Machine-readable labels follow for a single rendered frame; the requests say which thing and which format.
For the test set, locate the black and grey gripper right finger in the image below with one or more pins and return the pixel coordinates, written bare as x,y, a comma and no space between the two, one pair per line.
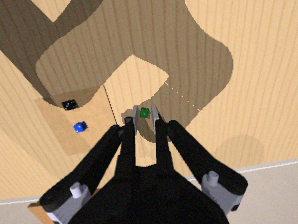
222,184

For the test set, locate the green die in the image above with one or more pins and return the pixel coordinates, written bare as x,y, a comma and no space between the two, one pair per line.
144,112

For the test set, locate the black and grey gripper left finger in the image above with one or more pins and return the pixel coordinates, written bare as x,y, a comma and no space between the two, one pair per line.
70,194

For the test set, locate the blue die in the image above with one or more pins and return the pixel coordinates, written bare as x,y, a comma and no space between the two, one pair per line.
80,127

